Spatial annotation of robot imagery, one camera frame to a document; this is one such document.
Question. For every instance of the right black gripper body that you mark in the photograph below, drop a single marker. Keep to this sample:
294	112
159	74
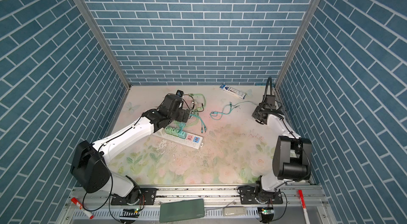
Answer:
257	111

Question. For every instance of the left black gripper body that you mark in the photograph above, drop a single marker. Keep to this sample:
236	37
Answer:
179	115

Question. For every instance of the green charger plug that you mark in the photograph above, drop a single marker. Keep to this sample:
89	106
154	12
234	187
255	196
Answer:
175	132
168	130

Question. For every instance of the teal charger with cable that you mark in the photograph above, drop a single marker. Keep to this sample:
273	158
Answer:
227	109
197	118

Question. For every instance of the white power strip coloured sockets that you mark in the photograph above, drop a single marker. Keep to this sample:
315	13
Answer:
185	138

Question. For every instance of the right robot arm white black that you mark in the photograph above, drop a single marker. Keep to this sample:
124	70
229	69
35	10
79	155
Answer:
293	154

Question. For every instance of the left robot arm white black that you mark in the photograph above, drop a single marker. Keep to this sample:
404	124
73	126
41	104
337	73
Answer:
91	159

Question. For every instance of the blue white toothpaste box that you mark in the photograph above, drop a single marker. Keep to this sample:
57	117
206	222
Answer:
233	91

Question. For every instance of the red white pen right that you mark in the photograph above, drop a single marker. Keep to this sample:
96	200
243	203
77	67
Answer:
306	216

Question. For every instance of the green rectangular pad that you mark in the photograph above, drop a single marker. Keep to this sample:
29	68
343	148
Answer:
182	210

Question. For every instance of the red marker left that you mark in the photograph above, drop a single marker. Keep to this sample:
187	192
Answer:
81	207

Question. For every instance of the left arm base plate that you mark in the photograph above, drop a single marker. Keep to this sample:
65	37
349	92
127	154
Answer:
137	197

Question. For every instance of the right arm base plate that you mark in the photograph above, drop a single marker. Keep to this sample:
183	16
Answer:
250	196

